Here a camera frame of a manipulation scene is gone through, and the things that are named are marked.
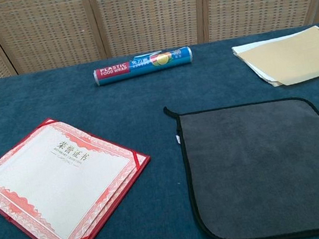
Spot red certificate folder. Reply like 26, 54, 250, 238
0, 103, 163, 239

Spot blue tablecloth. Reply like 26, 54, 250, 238
0, 23, 319, 239

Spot white paper sheets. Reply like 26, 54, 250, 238
230, 25, 319, 93

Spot grey and green cloth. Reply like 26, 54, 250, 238
162, 83, 319, 239

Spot white certificate sheet red border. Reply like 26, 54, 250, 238
0, 109, 162, 239

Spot plastic food wrap roll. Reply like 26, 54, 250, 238
91, 46, 195, 87

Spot tan spiral notebook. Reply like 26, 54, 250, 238
239, 26, 319, 93

